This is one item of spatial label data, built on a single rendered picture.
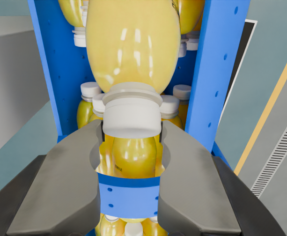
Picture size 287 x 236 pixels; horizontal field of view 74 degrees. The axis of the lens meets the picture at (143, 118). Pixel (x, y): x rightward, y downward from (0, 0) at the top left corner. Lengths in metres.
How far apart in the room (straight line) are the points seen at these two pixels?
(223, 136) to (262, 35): 0.84
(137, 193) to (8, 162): 2.03
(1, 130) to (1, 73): 0.16
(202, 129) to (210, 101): 0.04
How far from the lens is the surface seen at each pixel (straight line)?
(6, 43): 0.67
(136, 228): 0.47
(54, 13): 0.37
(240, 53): 1.44
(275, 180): 2.54
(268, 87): 1.82
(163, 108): 0.31
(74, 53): 0.40
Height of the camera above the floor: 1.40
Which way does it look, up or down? 61 degrees down
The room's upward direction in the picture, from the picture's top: 177 degrees clockwise
